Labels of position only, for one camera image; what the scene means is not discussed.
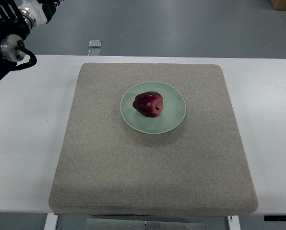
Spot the light green plate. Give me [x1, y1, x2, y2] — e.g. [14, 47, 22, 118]
[120, 81, 186, 134]

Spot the lower floor outlet plate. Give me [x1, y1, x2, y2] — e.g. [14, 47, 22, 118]
[88, 49, 101, 56]

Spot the beige fabric mat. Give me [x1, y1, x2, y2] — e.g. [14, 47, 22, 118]
[48, 63, 258, 217]

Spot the upper floor outlet plate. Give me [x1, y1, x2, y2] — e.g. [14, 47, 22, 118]
[88, 40, 102, 48]

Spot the metal bracket under table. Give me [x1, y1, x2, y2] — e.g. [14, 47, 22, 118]
[85, 218, 206, 230]

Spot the cardboard box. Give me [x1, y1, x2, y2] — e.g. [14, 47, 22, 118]
[271, 0, 286, 11]

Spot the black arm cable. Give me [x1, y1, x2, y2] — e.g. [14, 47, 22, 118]
[13, 40, 37, 71]

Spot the floor outlet plate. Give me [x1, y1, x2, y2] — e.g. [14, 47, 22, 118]
[88, 49, 101, 56]
[88, 40, 102, 48]

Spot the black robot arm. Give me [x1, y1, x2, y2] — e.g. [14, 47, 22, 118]
[0, 0, 37, 81]

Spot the red apple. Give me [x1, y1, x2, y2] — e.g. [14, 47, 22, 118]
[132, 92, 164, 118]

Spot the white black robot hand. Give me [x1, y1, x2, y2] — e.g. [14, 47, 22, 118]
[18, 0, 63, 28]

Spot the black desk control panel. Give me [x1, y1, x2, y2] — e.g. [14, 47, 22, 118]
[264, 215, 286, 222]

